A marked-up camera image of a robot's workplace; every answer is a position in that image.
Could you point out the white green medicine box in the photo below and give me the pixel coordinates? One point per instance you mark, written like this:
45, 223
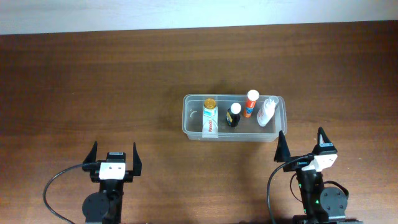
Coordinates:
210, 123

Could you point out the clear plastic container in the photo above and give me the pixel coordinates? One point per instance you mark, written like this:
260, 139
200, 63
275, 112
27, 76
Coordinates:
247, 129

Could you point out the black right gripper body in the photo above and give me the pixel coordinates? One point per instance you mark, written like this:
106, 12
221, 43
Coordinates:
296, 166

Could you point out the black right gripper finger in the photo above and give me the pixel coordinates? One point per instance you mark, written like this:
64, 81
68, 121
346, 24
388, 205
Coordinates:
282, 153
322, 138

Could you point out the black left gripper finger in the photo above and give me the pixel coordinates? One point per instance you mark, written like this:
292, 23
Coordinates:
137, 164
90, 162

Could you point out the orange tablet tube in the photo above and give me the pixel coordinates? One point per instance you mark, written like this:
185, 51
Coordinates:
252, 97

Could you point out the dark brown medicine bottle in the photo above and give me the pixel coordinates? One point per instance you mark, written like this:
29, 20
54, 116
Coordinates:
233, 115

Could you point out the white spray bottle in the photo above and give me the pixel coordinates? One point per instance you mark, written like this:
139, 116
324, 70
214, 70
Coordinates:
267, 110

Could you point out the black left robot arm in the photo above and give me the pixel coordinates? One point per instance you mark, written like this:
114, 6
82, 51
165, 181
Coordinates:
105, 205

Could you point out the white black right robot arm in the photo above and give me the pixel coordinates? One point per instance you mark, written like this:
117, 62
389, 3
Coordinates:
323, 201

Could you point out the small gold-lidded balm jar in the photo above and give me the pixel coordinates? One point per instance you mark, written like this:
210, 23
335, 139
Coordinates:
209, 104

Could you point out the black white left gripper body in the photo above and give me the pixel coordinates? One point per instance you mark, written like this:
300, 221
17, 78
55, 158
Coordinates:
128, 176

